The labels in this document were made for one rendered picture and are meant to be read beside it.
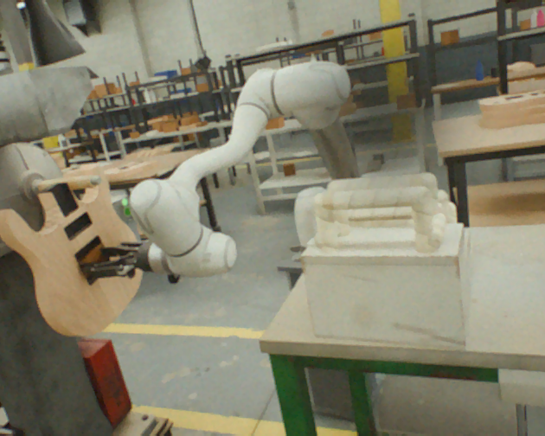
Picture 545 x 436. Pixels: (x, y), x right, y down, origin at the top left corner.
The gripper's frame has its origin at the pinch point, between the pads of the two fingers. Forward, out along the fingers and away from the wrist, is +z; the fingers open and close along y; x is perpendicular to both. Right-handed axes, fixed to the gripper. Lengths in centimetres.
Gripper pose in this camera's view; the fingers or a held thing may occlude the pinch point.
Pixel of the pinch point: (94, 259)
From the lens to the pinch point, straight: 132.4
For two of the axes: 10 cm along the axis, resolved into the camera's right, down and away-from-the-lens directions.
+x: -2.5, -8.7, -4.2
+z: -9.2, 0.7, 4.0
